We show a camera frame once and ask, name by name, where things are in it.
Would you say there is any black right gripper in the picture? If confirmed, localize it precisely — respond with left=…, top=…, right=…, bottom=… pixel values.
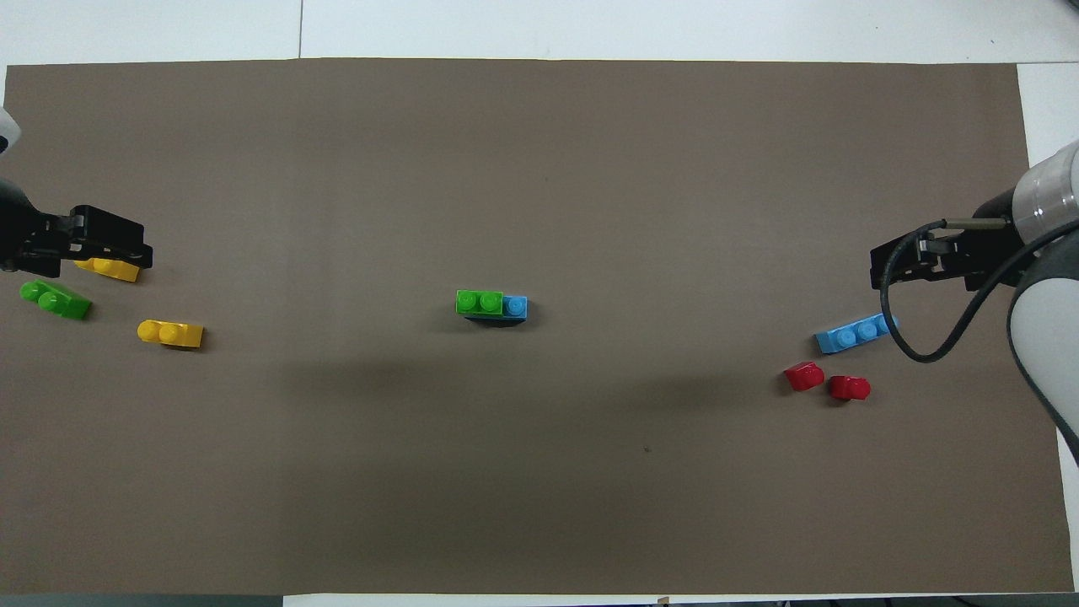
left=871, top=190, right=1025, bottom=292

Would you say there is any green two-stud toy brick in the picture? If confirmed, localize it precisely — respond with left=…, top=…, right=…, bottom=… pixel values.
left=19, top=281, right=93, bottom=321
left=456, top=289, right=505, bottom=318

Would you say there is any brown table mat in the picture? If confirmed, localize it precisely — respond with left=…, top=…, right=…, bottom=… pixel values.
left=0, top=57, right=1076, bottom=596

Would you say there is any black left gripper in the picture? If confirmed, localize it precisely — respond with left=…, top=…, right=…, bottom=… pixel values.
left=0, top=179, right=154, bottom=279

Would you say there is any yellow two-stud toy brick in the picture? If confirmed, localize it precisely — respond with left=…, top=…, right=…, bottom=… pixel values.
left=137, top=319, right=204, bottom=350
left=73, top=257, right=141, bottom=283

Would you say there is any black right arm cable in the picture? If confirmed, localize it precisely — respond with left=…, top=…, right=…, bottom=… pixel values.
left=879, top=218, right=1079, bottom=364

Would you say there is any blue three-stud toy brick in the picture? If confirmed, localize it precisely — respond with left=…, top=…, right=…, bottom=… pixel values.
left=815, top=313, right=899, bottom=355
left=464, top=295, right=529, bottom=325

